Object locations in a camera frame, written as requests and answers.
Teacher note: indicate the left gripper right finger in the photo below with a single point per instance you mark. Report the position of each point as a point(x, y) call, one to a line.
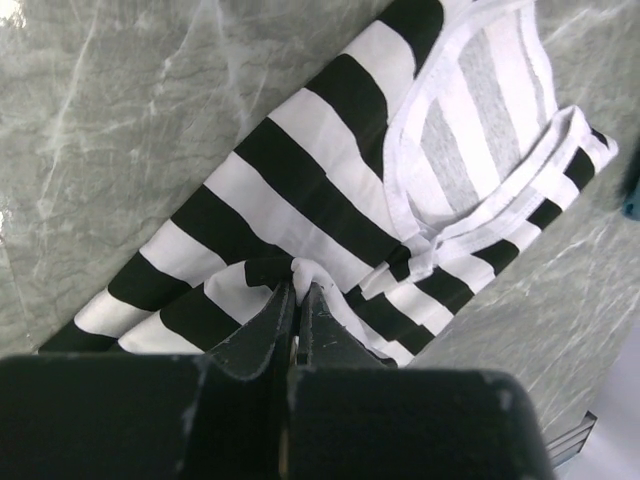
point(351, 417)

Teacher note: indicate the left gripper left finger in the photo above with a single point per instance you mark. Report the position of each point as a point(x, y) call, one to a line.
point(216, 415)

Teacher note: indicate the black white striped top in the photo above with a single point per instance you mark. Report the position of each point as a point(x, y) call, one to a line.
point(402, 179)

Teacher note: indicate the teal tank top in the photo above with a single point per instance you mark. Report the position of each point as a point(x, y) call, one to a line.
point(630, 196)

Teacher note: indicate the aluminium rail frame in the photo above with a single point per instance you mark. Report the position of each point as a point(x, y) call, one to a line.
point(569, 444)

